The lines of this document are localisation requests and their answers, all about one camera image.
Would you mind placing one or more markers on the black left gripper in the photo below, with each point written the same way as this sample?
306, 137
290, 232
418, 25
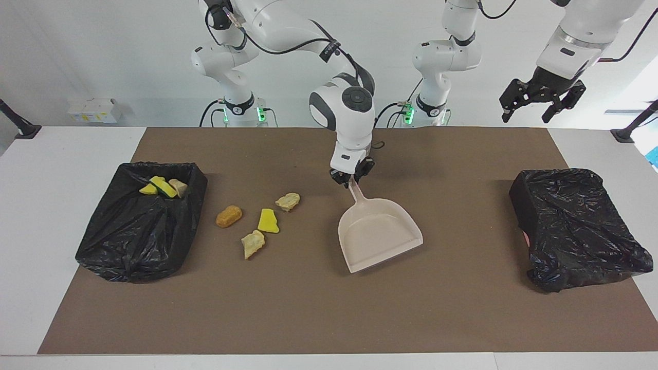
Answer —
551, 85

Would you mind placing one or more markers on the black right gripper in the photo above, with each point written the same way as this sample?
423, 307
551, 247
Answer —
366, 168

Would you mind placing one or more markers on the beige plastic dustpan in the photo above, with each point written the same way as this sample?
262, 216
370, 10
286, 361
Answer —
375, 236

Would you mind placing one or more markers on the beige rock chunk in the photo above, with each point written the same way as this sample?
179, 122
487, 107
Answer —
288, 201
252, 244
179, 187

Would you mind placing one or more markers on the yellow sponge piece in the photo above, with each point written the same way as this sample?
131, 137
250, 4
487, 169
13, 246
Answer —
164, 188
147, 189
267, 222

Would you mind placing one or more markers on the orange brown bread nugget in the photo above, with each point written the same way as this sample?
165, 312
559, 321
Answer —
229, 216

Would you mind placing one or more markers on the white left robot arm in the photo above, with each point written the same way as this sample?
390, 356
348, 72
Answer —
447, 56

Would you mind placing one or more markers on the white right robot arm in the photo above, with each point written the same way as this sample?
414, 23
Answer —
349, 123

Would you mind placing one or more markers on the pink bin covered black bag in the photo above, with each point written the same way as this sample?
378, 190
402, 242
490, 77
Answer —
576, 231

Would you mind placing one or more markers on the open black bag lined bin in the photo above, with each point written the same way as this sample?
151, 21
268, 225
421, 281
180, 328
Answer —
133, 241

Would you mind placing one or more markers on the black clamp stand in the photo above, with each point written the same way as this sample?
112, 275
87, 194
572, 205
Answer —
624, 134
25, 131

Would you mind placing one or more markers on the blue object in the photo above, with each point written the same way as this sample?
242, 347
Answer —
654, 156

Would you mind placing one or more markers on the brown table mat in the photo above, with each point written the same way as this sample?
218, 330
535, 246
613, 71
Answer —
308, 313

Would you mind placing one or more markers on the white plastic box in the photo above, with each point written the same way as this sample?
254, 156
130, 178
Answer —
92, 110

